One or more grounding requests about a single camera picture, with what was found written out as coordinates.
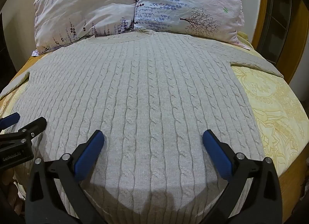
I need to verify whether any white and pink floral pillow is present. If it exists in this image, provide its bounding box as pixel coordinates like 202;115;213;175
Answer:
133;0;247;44

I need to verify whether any grey cable knit sweater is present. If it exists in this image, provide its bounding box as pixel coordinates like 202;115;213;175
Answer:
0;30;284;224

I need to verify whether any dark paned door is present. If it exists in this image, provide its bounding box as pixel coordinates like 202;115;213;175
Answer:
256;0;300;65

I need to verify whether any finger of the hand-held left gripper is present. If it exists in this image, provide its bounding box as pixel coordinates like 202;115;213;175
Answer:
0;112;20;130
0;117;47;152

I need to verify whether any wooden shelf unit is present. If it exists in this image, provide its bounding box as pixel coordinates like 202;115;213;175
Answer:
251;0;309;215

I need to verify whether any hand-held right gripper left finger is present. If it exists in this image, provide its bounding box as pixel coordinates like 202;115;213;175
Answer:
25;130;114;224

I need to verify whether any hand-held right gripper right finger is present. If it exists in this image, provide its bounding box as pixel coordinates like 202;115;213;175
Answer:
202;130;283;224

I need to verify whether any yellow patterned blanket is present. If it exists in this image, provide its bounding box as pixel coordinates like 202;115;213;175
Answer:
0;32;309;215

